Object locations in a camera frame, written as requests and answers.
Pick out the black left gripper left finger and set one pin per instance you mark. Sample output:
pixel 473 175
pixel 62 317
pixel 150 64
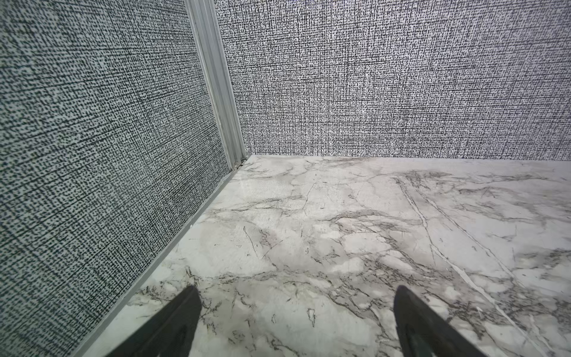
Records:
pixel 170 332

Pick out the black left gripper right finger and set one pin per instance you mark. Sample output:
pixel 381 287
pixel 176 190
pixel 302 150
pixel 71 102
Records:
pixel 422 332

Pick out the aluminium corner post left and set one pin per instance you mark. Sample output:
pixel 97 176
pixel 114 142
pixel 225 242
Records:
pixel 208 39

